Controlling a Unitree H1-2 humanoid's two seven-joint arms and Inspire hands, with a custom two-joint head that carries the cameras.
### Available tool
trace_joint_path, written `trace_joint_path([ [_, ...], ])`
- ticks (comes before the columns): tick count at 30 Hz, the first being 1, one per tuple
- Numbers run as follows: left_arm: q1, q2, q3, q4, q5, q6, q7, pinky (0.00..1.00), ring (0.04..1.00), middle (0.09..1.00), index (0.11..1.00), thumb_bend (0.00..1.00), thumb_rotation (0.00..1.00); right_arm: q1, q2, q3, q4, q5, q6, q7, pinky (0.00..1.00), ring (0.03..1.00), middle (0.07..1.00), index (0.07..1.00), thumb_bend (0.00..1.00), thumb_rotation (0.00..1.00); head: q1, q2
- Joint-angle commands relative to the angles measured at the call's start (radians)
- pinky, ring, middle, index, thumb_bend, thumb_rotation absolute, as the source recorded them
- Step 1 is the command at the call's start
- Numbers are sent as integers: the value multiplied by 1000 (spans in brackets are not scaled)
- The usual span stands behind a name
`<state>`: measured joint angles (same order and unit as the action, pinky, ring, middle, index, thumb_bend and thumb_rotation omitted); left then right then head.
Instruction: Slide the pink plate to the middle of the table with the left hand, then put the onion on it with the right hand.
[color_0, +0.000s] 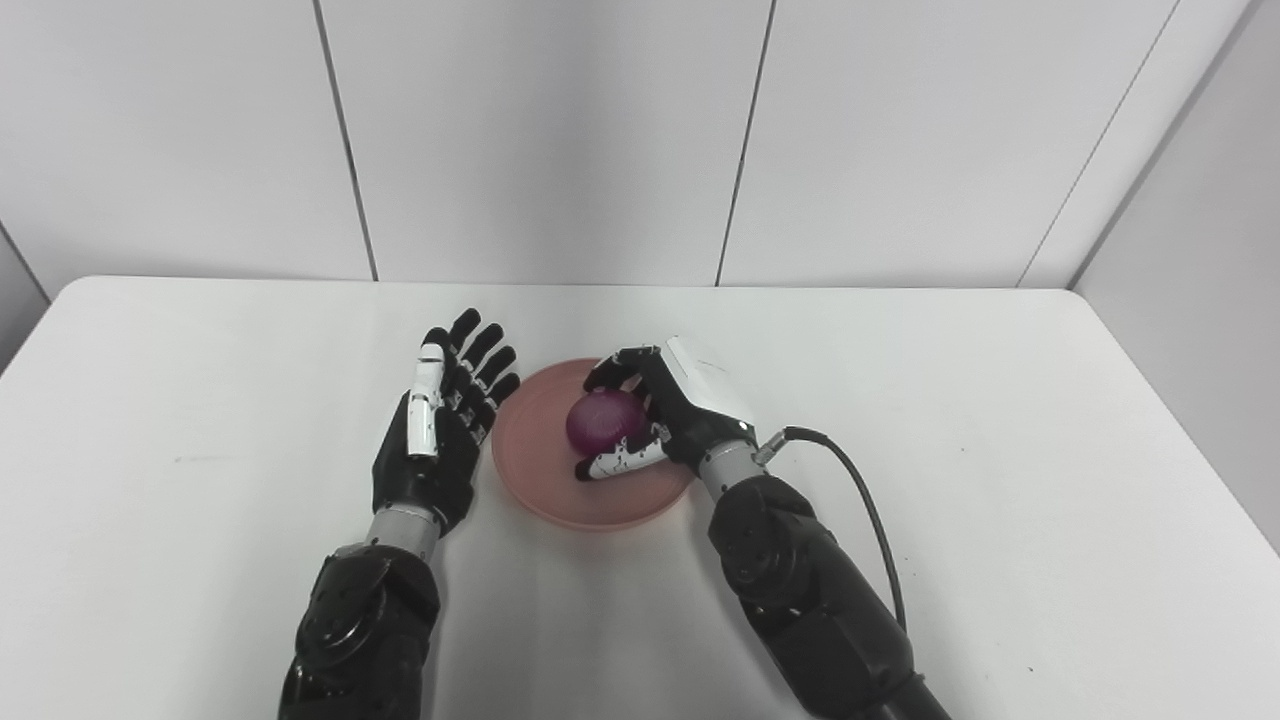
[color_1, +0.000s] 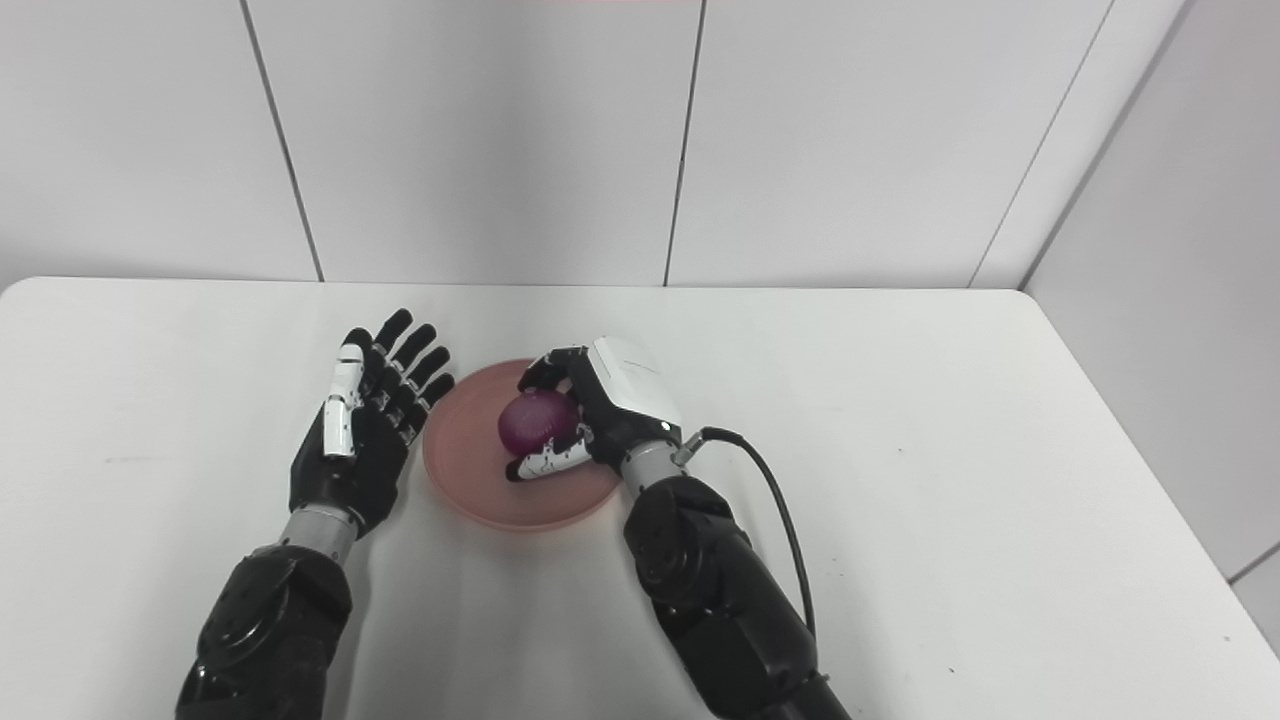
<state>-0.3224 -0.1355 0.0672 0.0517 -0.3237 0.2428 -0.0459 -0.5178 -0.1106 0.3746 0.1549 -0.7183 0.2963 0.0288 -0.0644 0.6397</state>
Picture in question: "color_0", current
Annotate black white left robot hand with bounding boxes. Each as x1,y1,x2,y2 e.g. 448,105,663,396
371,308,521,539

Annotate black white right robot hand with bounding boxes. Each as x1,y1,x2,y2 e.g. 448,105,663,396
574,337,761,484

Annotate purple red onion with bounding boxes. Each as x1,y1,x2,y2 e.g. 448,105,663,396
565,390,646,456

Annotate pink round plate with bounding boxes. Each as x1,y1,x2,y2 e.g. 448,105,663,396
490,357,698,532

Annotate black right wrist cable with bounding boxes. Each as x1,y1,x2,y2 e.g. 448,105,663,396
755,426,909,633

